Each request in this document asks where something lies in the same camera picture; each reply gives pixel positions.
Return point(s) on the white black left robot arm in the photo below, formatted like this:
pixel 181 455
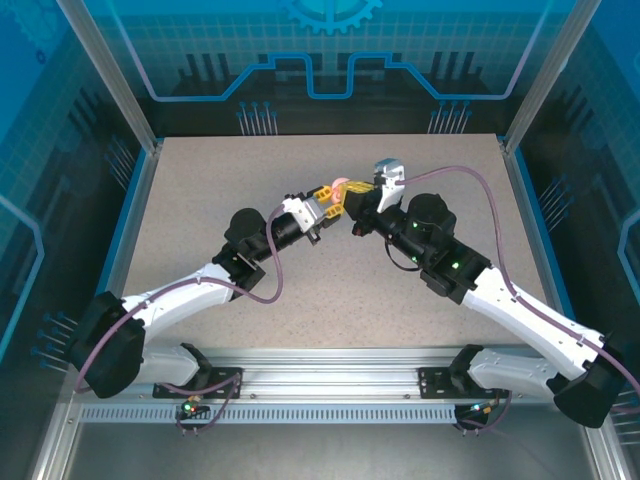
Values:
pixel 175 295

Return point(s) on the blue table side trim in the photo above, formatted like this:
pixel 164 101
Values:
pixel 122 225
pixel 548 250

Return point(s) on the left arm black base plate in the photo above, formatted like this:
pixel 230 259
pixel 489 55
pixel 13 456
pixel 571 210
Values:
pixel 227 387

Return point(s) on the small connector with LED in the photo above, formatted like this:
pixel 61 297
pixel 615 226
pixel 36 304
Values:
pixel 475 409
pixel 189 408

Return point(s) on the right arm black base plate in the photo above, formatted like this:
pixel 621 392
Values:
pixel 432 382

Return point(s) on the aluminium mounting rail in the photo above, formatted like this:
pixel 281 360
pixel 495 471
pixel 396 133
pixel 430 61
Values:
pixel 325 370

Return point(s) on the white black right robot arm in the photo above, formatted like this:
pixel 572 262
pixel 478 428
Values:
pixel 530 325

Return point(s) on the aluminium frame post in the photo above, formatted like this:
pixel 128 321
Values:
pixel 111 75
pixel 549 75

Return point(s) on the aluminium table side rail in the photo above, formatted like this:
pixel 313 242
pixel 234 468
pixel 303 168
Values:
pixel 134 225
pixel 534 250

